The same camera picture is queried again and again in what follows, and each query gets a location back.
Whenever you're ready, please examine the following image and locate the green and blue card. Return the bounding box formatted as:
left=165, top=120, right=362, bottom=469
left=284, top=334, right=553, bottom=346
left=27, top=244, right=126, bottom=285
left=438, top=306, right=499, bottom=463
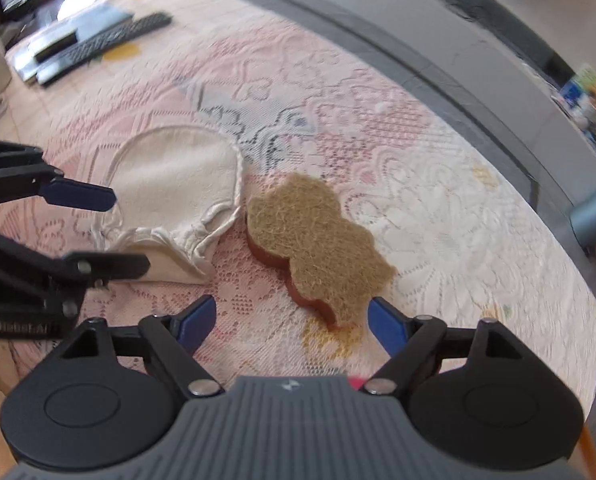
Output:
left=558, top=62, right=596, bottom=111

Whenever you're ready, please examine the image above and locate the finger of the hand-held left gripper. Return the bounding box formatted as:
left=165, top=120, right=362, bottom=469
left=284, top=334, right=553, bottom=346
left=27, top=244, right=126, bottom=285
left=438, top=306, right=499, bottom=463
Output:
left=0, top=139, right=116, bottom=212
left=42, top=252, right=151, bottom=293

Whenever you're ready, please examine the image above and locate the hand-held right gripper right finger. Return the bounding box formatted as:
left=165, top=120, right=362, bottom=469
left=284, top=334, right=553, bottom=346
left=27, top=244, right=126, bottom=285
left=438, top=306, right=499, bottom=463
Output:
left=364, top=297, right=521, bottom=396

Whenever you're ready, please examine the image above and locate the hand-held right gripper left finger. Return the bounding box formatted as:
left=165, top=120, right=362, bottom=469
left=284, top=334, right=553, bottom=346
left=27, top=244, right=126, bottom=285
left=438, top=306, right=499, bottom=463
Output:
left=60, top=295, right=223, bottom=398

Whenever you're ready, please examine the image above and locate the brown scouring sponge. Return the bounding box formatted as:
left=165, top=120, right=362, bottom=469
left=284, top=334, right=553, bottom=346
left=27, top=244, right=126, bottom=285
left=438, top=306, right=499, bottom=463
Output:
left=245, top=172, right=399, bottom=332

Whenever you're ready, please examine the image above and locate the black remote control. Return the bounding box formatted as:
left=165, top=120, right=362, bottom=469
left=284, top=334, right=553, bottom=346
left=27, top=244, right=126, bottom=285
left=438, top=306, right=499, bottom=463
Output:
left=35, top=11, right=173, bottom=86

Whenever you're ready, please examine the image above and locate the black set-top box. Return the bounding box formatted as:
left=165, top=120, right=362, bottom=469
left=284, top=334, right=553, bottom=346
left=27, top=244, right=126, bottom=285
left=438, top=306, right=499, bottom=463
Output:
left=15, top=2, right=133, bottom=81

